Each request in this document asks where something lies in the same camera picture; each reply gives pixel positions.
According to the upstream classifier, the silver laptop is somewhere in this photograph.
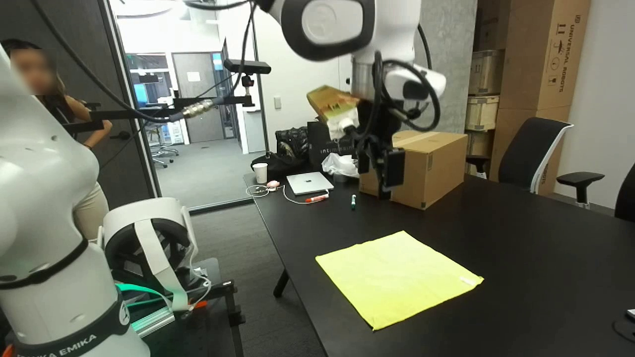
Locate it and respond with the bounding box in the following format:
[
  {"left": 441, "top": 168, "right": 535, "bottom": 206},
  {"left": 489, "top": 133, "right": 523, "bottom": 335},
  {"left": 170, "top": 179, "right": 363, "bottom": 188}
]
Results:
[{"left": 286, "top": 172, "right": 335, "bottom": 196}]

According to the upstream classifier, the white plastic bag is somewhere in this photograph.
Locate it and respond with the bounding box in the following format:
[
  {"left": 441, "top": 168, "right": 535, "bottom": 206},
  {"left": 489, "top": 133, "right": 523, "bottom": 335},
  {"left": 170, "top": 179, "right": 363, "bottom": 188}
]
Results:
[{"left": 321, "top": 152, "right": 360, "bottom": 179}]

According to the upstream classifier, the person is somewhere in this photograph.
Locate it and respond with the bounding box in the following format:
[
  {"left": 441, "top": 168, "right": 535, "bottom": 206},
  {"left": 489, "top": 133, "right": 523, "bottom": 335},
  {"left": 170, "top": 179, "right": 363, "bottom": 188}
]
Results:
[{"left": 0, "top": 38, "right": 114, "bottom": 243}]

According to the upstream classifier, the camera on mount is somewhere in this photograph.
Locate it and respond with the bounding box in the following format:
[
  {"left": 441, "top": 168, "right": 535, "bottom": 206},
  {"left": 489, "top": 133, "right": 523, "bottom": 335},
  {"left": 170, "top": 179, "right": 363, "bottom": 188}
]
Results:
[{"left": 63, "top": 58, "right": 273, "bottom": 135}]

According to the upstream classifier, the black paper bag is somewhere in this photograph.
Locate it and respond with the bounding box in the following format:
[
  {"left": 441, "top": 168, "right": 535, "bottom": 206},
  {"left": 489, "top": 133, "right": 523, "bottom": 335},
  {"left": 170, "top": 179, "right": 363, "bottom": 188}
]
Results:
[{"left": 307, "top": 118, "right": 359, "bottom": 170}]

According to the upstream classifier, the white cable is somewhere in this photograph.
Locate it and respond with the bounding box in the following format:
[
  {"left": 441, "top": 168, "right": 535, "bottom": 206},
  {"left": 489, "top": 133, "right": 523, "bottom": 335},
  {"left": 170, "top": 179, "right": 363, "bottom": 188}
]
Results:
[{"left": 245, "top": 183, "right": 318, "bottom": 205}]

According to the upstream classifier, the black flat bag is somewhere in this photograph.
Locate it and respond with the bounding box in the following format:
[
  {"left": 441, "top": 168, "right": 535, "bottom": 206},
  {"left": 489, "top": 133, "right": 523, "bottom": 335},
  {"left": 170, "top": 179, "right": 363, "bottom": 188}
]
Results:
[{"left": 250, "top": 152, "right": 309, "bottom": 181}]

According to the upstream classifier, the cardboard box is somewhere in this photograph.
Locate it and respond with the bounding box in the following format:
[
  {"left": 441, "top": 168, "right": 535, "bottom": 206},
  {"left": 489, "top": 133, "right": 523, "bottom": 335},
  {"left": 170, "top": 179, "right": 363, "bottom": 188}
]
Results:
[{"left": 358, "top": 130, "right": 469, "bottom": 211}]

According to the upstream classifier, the black quilted bag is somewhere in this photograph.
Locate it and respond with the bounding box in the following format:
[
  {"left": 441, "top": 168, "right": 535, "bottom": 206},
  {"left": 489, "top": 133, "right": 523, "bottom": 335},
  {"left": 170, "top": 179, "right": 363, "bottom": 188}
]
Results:
[{"left": 275, "top": 126, "right": 310, "bottom": 161}]

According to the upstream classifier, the black office chair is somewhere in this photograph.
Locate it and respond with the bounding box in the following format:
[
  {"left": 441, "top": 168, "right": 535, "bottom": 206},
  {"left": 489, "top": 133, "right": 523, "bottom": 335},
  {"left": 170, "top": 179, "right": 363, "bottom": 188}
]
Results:
[{"left": 465, "top": 117, "right": 606, "bottom": 209}]

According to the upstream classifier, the yellow cloth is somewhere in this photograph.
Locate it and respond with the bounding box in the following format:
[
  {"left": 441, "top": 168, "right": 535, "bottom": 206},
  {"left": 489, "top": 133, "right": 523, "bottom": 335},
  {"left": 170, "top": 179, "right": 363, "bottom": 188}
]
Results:
[{"left": 315, "top": 230, "right": 485, "bottom": 331}]

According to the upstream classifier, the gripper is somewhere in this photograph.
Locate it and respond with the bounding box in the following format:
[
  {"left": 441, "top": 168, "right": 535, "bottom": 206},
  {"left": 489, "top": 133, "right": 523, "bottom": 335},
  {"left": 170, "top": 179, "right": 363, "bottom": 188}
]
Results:
[{"left": 356, "top": 98, "right": 406, "bottom": 200}]

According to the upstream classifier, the grey door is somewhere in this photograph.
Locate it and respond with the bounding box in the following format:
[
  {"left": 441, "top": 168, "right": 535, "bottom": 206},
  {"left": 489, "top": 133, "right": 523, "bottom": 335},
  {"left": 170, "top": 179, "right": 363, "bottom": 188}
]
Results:
[{"left": 171, "top": 52, "right": 227, "bottom": 145}]

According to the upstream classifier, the grey office chair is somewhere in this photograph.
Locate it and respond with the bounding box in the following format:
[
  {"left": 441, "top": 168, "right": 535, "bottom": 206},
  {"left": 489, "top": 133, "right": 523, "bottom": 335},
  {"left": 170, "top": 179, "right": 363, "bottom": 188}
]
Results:
[{"left": 148, "top": 123, "right": 180, "bottom": 168}]

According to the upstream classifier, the stack of tall cardboard boxes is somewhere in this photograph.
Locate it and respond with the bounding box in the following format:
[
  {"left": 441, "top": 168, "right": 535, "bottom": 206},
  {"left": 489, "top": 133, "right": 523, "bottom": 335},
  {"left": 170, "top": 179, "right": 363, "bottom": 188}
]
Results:
[{"left": 488, "top": 0, "right": 592, "bottom": 195}]

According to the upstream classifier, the black cable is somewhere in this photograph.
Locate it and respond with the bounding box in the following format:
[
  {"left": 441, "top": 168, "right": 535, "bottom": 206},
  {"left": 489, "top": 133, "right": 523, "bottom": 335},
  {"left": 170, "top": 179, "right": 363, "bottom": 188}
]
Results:
[{"left": 29, "top": 0, "right": 172, "bottom": 123}]

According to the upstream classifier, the white headset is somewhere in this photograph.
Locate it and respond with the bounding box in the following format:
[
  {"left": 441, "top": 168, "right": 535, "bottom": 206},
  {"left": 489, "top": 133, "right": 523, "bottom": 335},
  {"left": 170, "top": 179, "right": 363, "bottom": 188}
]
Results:
[{"left": 101, "top": 197, "right": 200, "bottom": 314}]

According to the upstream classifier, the stack of small boxes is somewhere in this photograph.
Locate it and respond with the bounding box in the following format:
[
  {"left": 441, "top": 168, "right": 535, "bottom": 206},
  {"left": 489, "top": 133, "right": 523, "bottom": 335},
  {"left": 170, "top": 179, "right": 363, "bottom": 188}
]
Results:
[{"left": 464, "top": 49, "right": 503, "bottom": 175}]

